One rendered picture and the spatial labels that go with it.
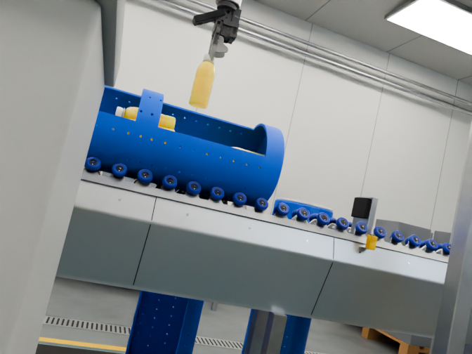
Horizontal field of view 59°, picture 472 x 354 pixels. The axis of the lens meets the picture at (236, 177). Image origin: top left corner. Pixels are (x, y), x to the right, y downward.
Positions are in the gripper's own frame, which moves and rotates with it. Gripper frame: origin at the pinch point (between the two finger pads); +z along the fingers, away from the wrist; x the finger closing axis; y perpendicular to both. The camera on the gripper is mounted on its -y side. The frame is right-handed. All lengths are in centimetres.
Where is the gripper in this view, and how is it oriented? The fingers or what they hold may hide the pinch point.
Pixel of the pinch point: (209, 58)
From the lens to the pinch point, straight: 152.8
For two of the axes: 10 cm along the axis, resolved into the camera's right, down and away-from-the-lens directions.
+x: -2.4, 0.1, 9.7
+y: 9.5, 2.2, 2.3
